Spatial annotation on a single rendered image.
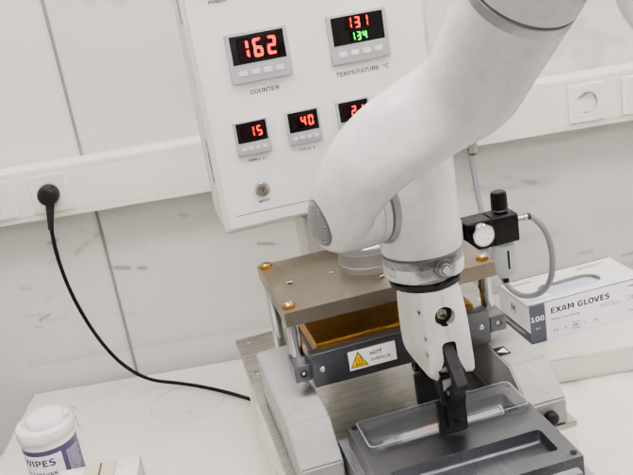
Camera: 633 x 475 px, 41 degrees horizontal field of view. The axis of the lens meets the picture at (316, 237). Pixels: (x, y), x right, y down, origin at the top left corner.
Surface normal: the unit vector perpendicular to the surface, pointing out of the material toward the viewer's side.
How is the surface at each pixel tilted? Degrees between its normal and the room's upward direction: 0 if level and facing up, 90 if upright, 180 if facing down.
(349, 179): 79
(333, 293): 0
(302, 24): 90
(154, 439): 0
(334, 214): 100
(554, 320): 90
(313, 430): 40
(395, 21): 90
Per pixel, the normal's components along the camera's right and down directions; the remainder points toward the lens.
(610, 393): -0.16, -0.93
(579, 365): 0.06, 0.32
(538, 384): 0.04, -0.53
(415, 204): 0.41, 0.19
